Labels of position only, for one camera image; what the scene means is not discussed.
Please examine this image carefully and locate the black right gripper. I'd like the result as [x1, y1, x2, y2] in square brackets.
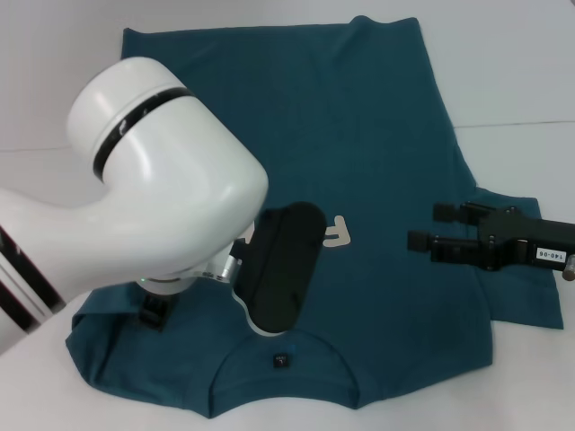
[406, 201, 575, 273]

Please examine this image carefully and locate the teal t-shirt with FREE print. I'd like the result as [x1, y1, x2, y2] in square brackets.
[62, 15, 565, 409]

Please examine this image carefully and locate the silver black wrist camera box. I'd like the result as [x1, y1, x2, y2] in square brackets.
[230, 201, 327, 337]

